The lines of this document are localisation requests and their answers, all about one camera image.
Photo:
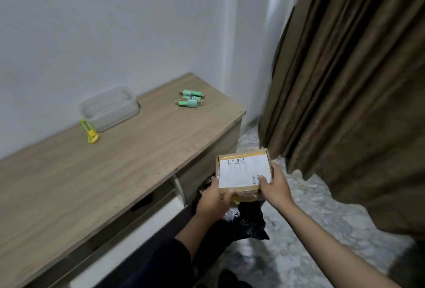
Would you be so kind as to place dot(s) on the white desk drawer front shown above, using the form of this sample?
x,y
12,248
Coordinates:
x,y
132,241

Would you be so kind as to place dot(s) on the person's left thumb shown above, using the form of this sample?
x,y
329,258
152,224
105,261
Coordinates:
x,y
226,197

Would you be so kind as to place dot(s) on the person's right thumb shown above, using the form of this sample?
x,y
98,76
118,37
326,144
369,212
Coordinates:
x,y
263,182

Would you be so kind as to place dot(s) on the cardboard parcel with white label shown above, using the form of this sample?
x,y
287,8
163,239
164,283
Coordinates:
x,y
242,171

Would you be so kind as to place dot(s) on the person's right hand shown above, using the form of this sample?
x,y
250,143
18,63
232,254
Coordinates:
x,y
278,190

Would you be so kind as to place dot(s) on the green cylindrical cell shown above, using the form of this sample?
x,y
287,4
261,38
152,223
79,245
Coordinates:
x,y
187,103
192,97
191,93

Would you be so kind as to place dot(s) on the yellow utility knife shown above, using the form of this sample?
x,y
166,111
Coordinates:
x,y
89,131

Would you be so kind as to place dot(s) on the clear plastic container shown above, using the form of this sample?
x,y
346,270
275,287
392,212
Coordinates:
x,y
110,109

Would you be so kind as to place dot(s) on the brown curtain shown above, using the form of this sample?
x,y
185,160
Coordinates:
x,y
348,91

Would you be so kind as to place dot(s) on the person's dark sleeve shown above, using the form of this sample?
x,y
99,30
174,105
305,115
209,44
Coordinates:
x,y
159,264

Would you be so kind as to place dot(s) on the person's right forearm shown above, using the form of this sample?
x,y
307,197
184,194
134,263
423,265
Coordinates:
x,y
328,251

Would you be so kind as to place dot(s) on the wooden desk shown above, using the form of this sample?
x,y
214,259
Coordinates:
x,y
109,171

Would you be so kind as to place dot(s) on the person's left hand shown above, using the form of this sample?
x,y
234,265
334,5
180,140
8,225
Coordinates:
x,y
209,204

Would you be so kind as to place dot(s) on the person's left forearm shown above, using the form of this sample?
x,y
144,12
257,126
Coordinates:
x,y
196,231

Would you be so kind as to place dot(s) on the black plastic bag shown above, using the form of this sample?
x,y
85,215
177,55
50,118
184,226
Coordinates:
x,y
244,221

